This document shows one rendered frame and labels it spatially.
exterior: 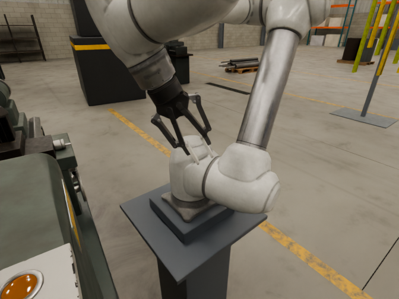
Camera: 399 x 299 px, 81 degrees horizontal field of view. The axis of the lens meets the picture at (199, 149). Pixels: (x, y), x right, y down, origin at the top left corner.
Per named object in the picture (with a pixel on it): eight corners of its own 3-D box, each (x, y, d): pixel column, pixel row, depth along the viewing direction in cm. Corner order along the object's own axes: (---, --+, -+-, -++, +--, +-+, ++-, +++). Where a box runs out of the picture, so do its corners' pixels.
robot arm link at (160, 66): (165, 50, 45) (180, 78, 48) (164, 44, 52) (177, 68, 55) (124, 72, 46) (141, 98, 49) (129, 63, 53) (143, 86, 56)
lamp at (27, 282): (40, 298, 16) (36, 291, 16) (3, 315, 15) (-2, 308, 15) (39, 274, 18) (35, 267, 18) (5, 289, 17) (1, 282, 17)
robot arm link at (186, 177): (186, 172, 101) (185, 126, 91) (223, 187, 92) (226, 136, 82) (161, 192, 89) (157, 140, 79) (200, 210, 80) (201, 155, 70)
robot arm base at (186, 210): (189, 177, 108) (189, 167, 106) (222, 202, 93) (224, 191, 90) (155, 193, 98) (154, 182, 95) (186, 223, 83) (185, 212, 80)
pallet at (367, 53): (374, 64, 1004) (382, 38, 956) (364, 65, 966) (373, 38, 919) (345, 61, 1093) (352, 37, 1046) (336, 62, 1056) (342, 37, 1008)
